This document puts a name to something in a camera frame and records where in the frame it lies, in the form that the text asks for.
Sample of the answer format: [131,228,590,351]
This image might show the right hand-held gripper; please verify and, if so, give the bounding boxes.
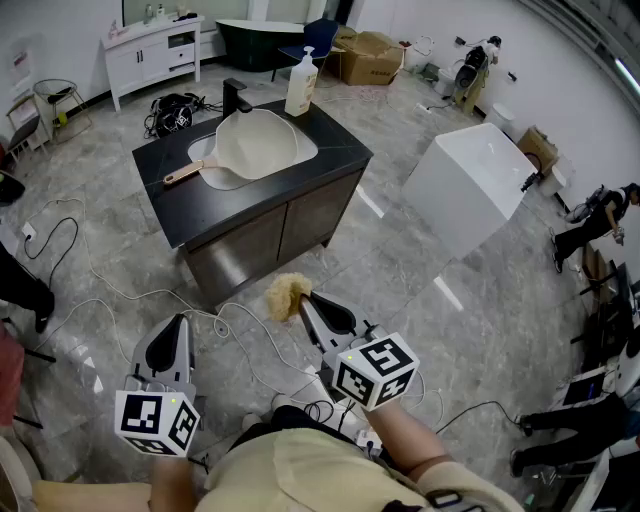
[298,291,420,412]

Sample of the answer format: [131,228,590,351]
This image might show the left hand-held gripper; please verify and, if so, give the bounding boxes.
[113,313,207,458]

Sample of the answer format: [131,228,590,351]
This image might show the yellow sponge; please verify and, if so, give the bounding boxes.
[264,272,314,324]

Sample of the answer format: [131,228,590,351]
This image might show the cream frying pan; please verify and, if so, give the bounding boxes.
[163,107,312,186]

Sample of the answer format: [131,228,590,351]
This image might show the person's left forearm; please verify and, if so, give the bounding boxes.
[149,452,209,512]

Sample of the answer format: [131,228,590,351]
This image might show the person's right forearm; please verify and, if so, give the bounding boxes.
[367,399,451,484]

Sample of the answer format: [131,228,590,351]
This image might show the person's black trousers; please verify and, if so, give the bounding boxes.
[227,404,384,454]

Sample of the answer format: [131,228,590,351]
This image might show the red seat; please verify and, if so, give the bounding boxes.
[0,319,26,429]

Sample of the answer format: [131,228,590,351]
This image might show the person's beige shirt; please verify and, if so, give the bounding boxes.
[204,428,526,512]

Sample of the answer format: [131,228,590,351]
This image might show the dark vanity cabinet black top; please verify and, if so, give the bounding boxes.
[132,98,375,309]

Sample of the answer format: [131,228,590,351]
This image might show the tan chair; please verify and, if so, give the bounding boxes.
[0,434,154,512]

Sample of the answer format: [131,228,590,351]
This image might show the white sink basin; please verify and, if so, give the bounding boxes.
[187,130,320,191]

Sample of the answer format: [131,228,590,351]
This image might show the white soap pump bottle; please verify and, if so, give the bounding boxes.
[283,45,320,118]

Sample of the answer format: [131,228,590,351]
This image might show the black hard-shell backpack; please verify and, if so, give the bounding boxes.
[153,101,197,140]

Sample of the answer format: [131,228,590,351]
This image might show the black soft bag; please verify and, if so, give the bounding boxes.
[148,92,202,109]

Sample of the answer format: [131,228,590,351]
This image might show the white bin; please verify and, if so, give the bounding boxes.
[483,102,516,136]

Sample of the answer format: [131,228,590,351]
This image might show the large cardboard box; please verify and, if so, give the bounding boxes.
[332,27,405,87]

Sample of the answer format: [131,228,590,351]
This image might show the white bucket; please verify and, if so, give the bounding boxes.
[549,164,569,197]

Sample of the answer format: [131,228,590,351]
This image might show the small cardboard box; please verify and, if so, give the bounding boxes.
[516,126,560,176]

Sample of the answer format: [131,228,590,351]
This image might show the dark seat light-framed chair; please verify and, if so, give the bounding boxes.
[4,94,51,164]

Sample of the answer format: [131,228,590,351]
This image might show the blue chair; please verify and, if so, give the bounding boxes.
[271,18,341,84]

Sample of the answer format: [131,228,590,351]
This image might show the white cabinet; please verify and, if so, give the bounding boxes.
[101,14,206,112]

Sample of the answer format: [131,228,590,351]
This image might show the black floor cable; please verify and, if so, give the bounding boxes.
[23,216,80,292]

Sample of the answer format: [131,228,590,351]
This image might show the gold wire side table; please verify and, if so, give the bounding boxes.
[32,78,94,146]

